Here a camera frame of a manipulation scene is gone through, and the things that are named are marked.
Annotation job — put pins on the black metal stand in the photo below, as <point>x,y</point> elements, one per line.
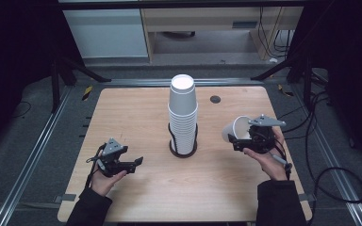
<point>55,88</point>
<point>283,64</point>

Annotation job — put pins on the person's left hand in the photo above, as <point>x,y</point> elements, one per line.
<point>102,183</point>

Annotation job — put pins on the grey table bracket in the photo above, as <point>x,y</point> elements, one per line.
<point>65,198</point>
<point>308,197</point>

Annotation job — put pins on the single white paper cup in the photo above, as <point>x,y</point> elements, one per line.
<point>240,127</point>

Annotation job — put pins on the yellow black striped tape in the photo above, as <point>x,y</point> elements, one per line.
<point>284,91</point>
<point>87,93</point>

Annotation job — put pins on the person's right hand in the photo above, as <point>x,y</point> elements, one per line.
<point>273,166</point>

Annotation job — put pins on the black round table grommet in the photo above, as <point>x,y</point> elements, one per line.
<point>215,99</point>

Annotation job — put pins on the stack of white paper cups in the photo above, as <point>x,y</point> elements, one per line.
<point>182,125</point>

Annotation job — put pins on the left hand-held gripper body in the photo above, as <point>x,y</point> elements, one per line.
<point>113,149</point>

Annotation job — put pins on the light wooden desk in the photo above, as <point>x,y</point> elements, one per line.
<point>201,19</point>

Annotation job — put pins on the white cabinet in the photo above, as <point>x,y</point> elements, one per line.
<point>106,34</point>

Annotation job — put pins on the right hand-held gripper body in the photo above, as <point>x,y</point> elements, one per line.
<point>264,138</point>

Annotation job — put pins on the grey metal floor rail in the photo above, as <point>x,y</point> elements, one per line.
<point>31,157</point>
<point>336,175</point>

